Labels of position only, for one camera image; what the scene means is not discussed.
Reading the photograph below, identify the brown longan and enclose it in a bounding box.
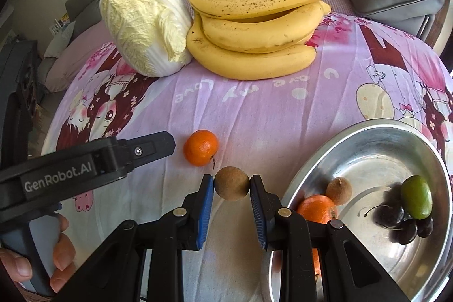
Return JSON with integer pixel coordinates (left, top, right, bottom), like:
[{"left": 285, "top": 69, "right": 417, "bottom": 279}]
[{"left": 326, "top": 177, "right": 352, "bottom": 205}]

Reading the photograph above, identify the dark cherry with stem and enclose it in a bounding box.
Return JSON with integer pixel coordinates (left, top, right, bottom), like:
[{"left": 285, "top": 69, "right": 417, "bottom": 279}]
[{"left": 364, "top": 203, "right": 405, "bottom": 229}]

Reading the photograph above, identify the bottom yellow banana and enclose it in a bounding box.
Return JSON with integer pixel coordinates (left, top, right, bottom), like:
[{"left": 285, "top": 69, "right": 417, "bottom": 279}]
[{"left": 187, "top": 14, "right": 316, "bottom": 80}]

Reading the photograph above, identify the middle yellow banana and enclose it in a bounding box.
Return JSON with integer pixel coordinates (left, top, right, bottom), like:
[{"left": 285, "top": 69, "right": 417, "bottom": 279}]
[{"left": 201, "top": 1, "right": 331, "bottom": 54}]

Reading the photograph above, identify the cartoon print tablecloth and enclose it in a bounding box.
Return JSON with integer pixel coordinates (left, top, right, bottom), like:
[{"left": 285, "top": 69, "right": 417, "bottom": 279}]
[{"left": 41, "top": 11, "right": 453, "bottom": 302}]

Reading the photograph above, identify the round steel plate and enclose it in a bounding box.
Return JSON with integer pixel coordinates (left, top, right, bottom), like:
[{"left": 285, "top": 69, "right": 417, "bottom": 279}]
[{"left": 281, "top": 119, "right": 452, "bottom": 301}]

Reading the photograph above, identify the green jujube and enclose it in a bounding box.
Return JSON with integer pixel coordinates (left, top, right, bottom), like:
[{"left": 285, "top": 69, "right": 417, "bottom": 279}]
[{"left": 401, "top": 175, "right": 433, "bottom": 220}]

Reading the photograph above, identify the brown longan among fruits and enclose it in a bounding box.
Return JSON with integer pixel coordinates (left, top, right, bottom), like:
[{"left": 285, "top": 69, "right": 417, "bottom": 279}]
[{"left": 214, "top": 166, "right": 250, "bottom": 201}]

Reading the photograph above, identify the person left hand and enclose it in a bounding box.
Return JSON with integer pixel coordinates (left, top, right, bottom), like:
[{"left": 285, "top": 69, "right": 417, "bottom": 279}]
[{"left": 1, "top": 213, "right": 76, "bottom": 297}]

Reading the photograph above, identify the napa cabbage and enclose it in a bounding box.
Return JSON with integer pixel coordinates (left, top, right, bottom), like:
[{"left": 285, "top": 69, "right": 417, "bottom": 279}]
[{"left": 99, "top": 0, "right": 192, "bottom": 77}]

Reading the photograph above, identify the orange tangerine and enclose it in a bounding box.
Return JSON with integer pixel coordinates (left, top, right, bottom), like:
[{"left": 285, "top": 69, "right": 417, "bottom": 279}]
[
  {"left": 312, "top": 248, "right": 321, "bottom": 281},
  {"left": 297, "top": 195, "right": 338, "bottom": 224},
  {"left": 183, "top": 130, "right": 219, "bottom": 169}
]

